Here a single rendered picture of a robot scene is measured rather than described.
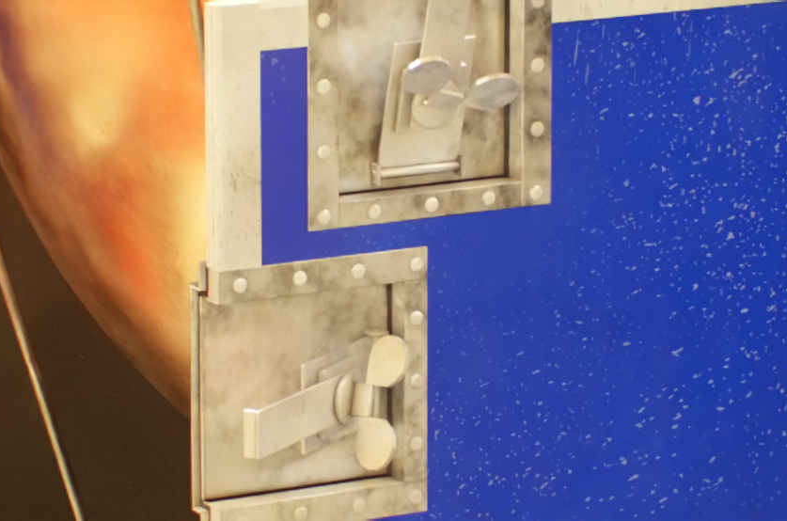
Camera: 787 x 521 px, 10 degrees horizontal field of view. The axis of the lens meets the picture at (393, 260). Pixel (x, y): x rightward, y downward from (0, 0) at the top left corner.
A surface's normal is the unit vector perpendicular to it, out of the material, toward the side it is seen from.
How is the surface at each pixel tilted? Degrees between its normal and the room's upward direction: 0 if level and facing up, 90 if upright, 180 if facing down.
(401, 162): 106
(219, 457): 90
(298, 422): 90
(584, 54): 90
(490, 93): 130
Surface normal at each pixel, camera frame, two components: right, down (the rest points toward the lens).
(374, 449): -0.70, -0.15
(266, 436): 0.88, 0.11
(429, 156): 0.45, 0.46
